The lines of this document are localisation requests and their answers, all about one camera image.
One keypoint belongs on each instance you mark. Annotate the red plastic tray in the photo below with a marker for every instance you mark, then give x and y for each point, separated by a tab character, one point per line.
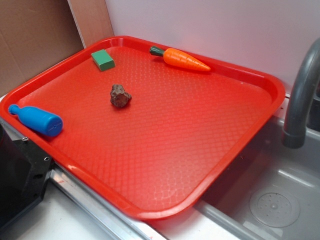
156	156

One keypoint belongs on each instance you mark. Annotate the brown cardboard panel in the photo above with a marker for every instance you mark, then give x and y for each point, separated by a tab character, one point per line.
37	34

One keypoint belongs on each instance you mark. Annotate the blue toy bottle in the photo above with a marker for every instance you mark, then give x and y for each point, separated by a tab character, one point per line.
39	120

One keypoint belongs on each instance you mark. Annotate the orange toy carrot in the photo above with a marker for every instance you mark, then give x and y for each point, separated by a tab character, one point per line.
180	59

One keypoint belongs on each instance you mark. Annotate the grey toy sink basin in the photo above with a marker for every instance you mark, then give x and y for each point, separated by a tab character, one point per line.
269	192

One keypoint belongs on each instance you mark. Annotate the brown rock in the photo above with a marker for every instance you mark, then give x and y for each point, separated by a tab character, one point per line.
119	97

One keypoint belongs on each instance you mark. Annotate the grey sink faucet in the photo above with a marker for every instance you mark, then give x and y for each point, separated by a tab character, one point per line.
303	110

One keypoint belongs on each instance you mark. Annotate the green rectangular block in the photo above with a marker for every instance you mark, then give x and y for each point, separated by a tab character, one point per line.
103	60

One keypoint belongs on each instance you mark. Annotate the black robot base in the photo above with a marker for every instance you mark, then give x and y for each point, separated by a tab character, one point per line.
24	172

